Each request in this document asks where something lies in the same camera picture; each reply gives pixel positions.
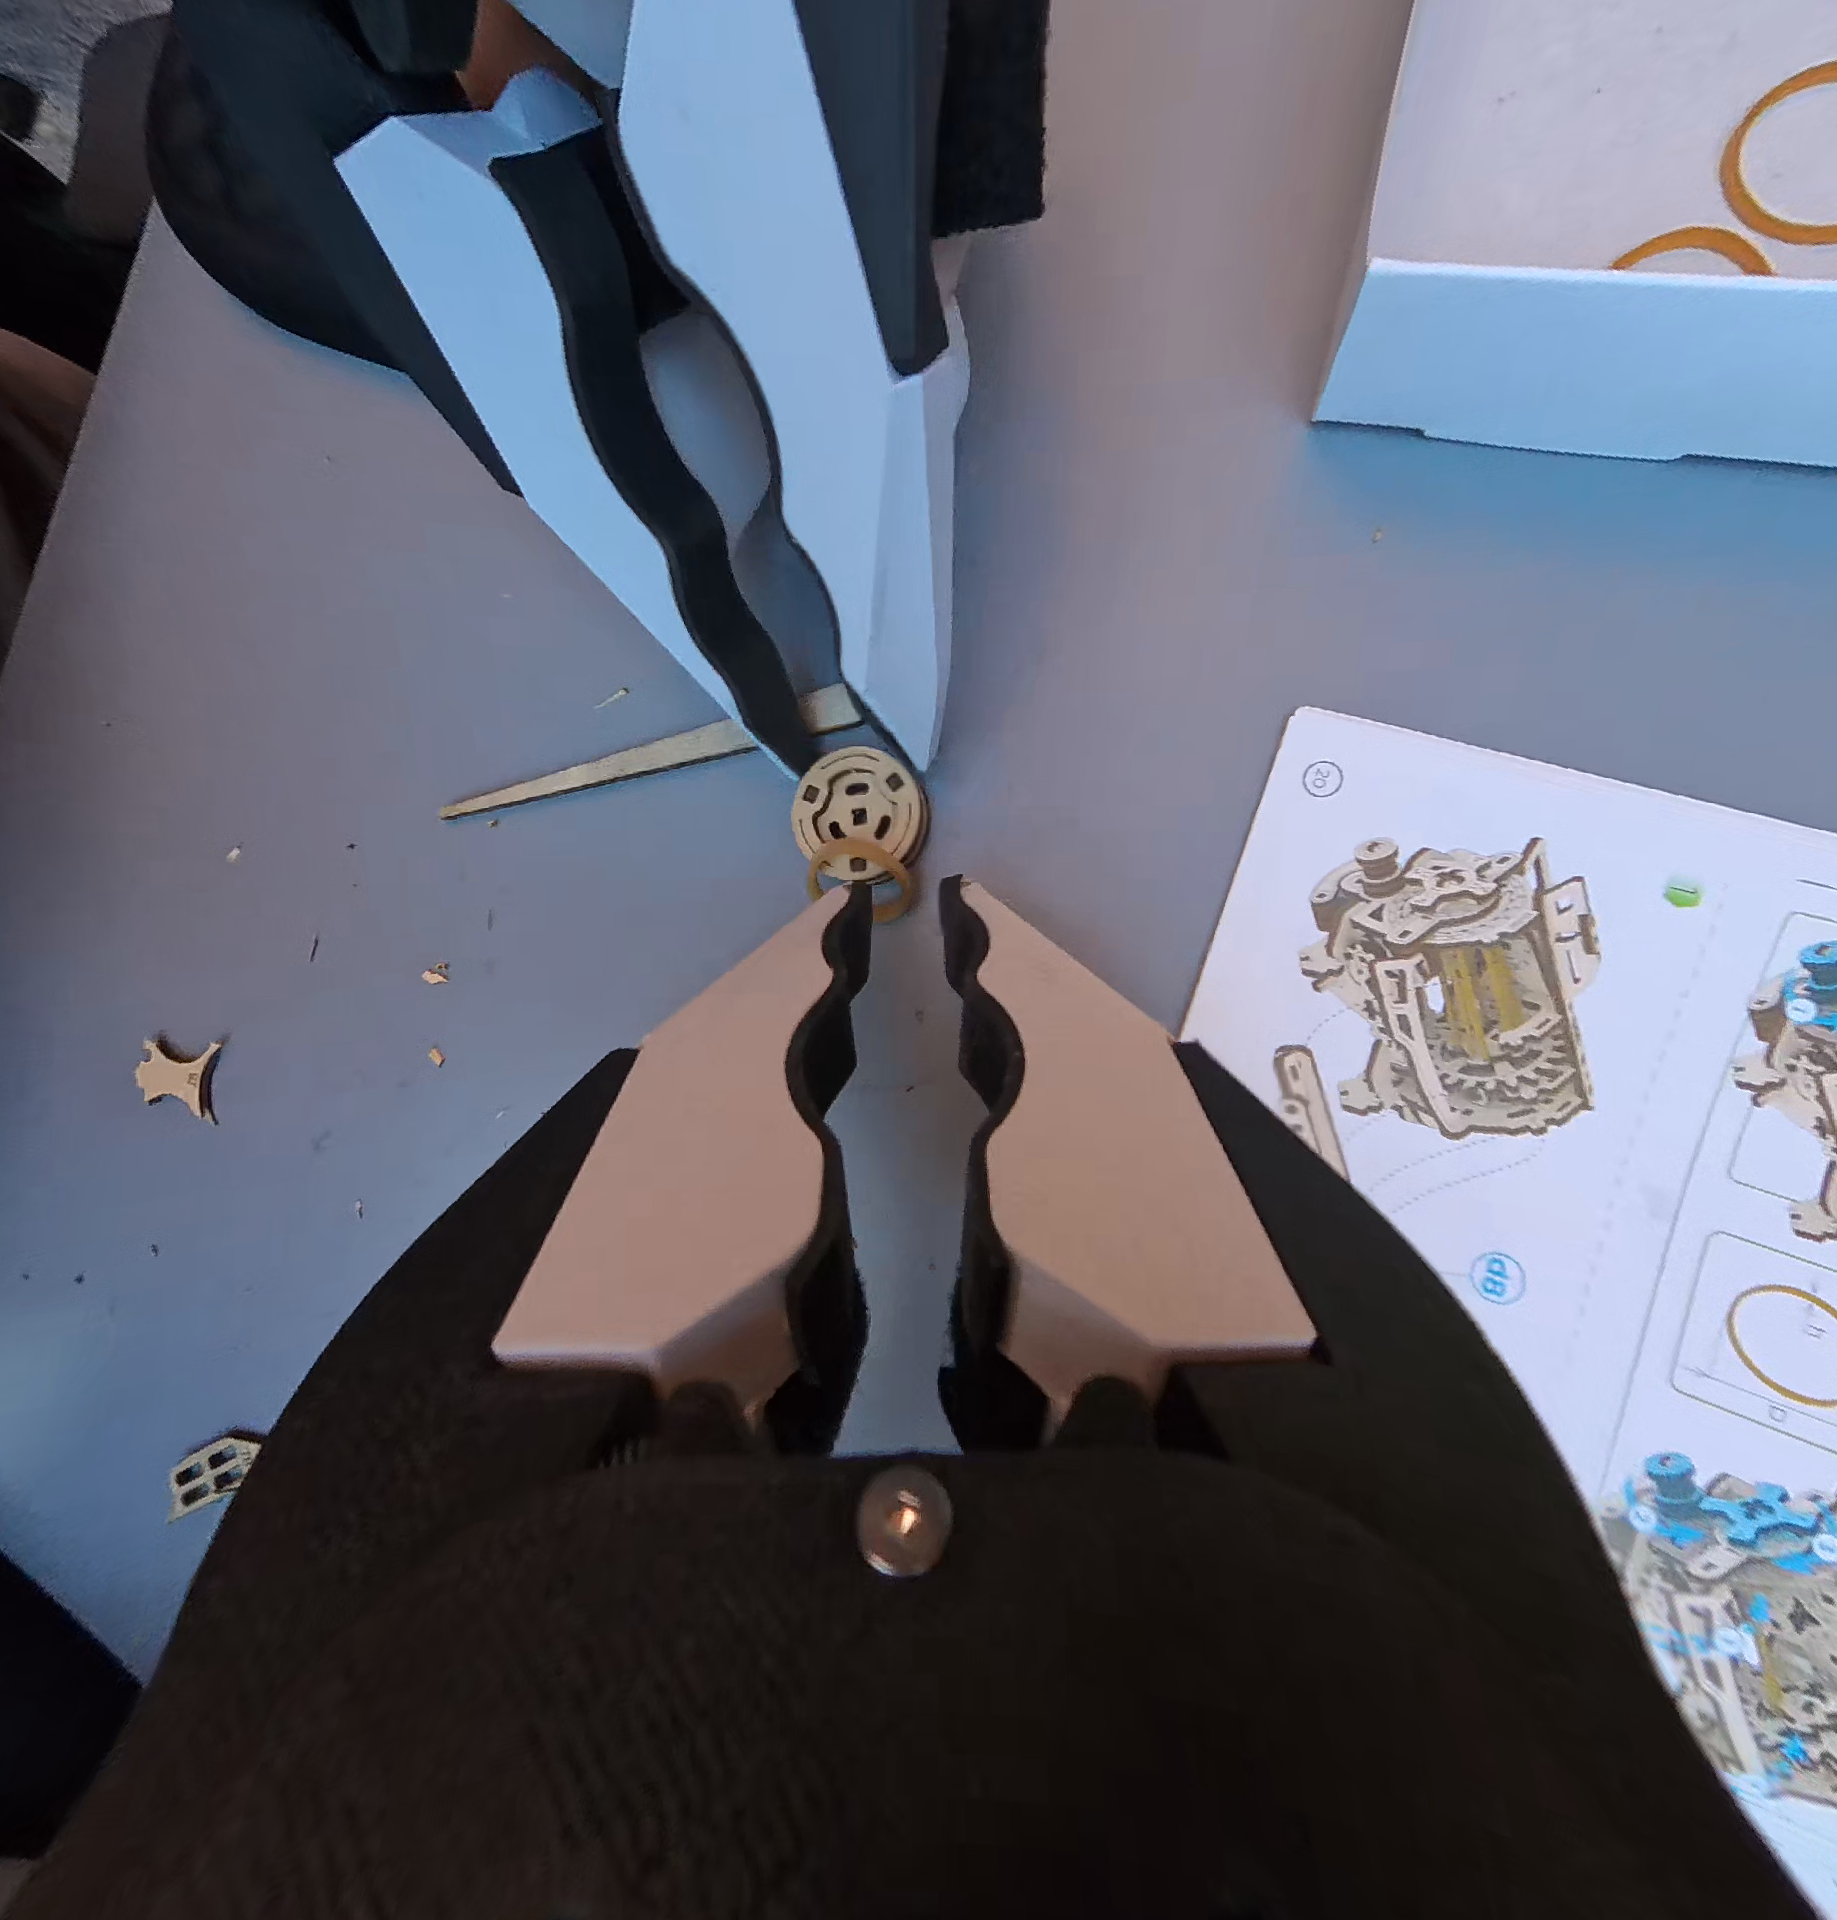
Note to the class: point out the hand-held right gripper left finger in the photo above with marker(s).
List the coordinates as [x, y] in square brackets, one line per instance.
[678, 1185]

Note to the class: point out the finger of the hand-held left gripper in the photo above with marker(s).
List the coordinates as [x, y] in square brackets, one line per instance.
[468, 301]
[768, 226]

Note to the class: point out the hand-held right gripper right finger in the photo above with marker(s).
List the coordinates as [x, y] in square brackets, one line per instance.
[1129, 1185]

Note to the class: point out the small yellow rubber band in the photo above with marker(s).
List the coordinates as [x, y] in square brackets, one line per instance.
[897, 900]

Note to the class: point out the thin wooden stick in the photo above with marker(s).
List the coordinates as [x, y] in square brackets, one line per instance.
[604, 772]

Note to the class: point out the round wooden wheel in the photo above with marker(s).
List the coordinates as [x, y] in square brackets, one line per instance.
[858, 796]

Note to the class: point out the printed instruction booklet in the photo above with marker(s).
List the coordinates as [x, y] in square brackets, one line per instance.
[1534, 1201]

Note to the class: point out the star-shaped wooden scrap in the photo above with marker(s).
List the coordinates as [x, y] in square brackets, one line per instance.
[180, 1076]

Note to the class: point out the window-shaped wooden scrap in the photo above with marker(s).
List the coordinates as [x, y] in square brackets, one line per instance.
[212, 1472]

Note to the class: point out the white cardboard box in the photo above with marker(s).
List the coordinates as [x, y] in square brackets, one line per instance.
[1549, 360]

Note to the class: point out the large tan rubber band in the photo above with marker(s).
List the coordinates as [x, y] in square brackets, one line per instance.
[1744, 141]
[1683, 241]

